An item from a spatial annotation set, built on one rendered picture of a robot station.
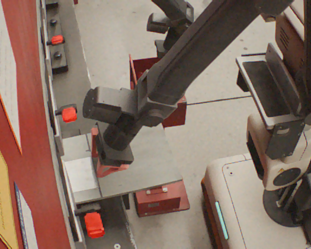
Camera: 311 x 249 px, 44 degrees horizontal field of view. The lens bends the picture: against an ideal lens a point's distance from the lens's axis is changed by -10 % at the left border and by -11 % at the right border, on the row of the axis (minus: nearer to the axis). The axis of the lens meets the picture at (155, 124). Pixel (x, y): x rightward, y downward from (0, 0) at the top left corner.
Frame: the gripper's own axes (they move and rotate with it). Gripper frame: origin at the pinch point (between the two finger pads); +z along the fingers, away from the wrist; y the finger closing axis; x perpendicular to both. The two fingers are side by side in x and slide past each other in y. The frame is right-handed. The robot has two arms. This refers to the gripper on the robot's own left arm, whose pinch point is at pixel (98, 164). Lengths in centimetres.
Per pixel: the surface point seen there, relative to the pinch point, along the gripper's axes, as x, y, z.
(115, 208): 8.7, 4.7, 11.2
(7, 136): -37, 38, -51
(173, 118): 41, -32, 13
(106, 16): 80, -190, 75
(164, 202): 71, -32, 66
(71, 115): -17.7, 9.5, -24.3
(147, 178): 9.5, 5.2, -3.7
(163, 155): 13.9, 0.1, -6.1
